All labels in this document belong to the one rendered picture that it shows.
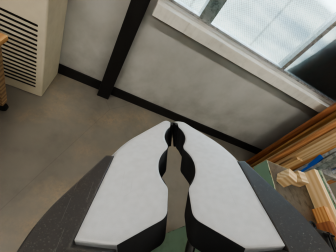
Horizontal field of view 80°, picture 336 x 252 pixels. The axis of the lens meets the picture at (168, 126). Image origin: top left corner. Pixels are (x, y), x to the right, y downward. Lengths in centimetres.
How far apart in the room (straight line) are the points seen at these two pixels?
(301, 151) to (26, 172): 198
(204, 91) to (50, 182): 125
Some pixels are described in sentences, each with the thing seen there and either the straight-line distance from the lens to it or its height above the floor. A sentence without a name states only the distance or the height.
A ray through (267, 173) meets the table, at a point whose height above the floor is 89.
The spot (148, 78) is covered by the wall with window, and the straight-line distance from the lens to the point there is 165.
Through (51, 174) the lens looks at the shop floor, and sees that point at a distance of 138.
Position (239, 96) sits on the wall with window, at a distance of 181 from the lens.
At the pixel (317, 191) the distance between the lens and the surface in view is 86.
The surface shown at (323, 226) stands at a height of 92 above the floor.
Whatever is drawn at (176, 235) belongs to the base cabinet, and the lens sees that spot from 114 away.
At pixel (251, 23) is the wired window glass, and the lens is 157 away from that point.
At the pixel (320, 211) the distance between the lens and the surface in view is 83.
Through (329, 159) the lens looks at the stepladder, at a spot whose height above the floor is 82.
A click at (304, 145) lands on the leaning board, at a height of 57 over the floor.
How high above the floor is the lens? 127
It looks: 43 degrees down
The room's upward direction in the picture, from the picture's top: 41 degrees clockwise
